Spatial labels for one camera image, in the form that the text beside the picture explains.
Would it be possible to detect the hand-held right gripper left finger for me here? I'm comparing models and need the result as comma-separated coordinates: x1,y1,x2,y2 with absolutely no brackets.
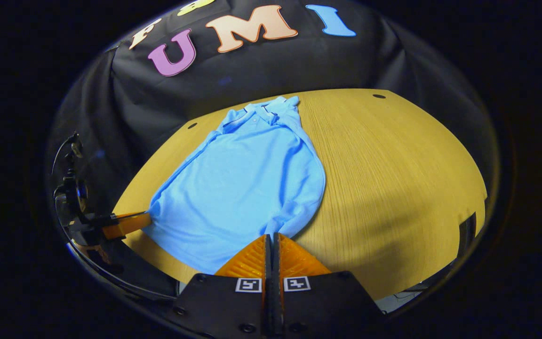
172,234,274,338

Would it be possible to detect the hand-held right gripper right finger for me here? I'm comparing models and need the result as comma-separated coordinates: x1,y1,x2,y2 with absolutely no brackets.
273,232,385,338

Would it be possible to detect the light blue polo T-shirt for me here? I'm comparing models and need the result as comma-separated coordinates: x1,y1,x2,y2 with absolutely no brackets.
142,96,327,275

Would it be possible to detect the dark upright panel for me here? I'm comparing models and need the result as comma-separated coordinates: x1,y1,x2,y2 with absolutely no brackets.
456,211,478,258

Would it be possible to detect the black backdrop cloth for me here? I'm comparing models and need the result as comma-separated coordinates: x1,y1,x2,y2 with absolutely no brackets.
45,0,497,212

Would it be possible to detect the black stand with cables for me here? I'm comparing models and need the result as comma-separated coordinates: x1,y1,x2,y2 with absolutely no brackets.
51,133,89,222

